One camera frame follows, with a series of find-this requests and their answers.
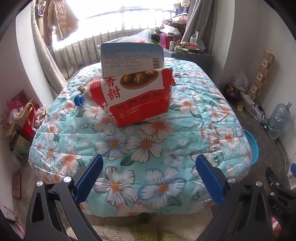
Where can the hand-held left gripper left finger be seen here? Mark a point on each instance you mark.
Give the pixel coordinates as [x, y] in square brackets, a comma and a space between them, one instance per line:
[89, 180]

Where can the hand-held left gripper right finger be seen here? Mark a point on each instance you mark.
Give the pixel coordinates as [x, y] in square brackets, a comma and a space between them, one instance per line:
[210, 180]

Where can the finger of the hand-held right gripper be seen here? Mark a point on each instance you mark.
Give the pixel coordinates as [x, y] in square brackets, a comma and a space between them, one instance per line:
[272, 179]

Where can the blue plastic basket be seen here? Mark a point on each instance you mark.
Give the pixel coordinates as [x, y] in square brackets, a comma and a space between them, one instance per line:
[253, 146]

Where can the clear plastic soda bottle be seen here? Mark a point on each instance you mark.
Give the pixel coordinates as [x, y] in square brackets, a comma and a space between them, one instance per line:
[79, 100]

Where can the red snack bag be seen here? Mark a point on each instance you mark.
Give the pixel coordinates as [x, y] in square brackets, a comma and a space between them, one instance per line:
[138, 102]

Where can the white carton box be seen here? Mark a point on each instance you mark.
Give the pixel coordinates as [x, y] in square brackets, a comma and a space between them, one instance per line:
[129, 58]

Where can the large clear water jug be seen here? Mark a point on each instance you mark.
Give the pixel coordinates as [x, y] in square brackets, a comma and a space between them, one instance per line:
[278, 120]

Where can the floral quilt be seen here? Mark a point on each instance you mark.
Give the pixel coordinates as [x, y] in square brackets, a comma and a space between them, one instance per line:
[148, 148]

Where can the shaggy rug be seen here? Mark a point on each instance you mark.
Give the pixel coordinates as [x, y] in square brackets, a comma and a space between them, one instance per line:
[138, 231]

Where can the long cardboard box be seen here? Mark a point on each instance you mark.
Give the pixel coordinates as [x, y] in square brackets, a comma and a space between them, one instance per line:
[251, 104]

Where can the tan shoe insole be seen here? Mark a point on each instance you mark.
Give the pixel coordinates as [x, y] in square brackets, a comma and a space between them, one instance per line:
[240, 105]

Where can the paper gift bag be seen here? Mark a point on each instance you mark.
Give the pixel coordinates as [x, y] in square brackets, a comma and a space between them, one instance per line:
[27, 115]

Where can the gold foil wrapper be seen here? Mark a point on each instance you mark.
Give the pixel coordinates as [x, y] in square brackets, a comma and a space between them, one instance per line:
[82, 88]

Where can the white plastic bag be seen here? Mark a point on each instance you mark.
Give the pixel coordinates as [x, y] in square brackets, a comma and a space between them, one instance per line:
[196, 41]
[240, 80]

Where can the tall patterned box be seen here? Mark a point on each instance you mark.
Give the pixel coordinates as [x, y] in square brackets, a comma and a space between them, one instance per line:
[262, 71]

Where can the grey cabinet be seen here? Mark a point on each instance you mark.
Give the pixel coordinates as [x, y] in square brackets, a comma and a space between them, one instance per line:
[185, 56]

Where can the metal window railing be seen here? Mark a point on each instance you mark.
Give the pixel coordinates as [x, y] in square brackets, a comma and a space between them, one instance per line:
[92, 46]

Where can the small white bottle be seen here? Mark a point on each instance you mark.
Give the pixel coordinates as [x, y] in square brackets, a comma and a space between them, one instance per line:
[171, 45]

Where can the magenta cup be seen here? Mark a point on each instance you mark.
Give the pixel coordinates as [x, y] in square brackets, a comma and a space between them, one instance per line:
[163, 40]

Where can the red thermos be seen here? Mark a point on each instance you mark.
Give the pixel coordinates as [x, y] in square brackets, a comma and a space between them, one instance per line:
[170, 37]

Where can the pile of clothes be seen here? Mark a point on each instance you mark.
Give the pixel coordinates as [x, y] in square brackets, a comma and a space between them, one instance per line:
[173, 23]

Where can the pink puffer jacket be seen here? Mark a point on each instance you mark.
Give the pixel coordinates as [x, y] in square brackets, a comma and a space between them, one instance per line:
[60, 18]

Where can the grey curtain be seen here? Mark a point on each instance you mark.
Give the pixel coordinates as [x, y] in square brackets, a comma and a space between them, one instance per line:
[201, 16]

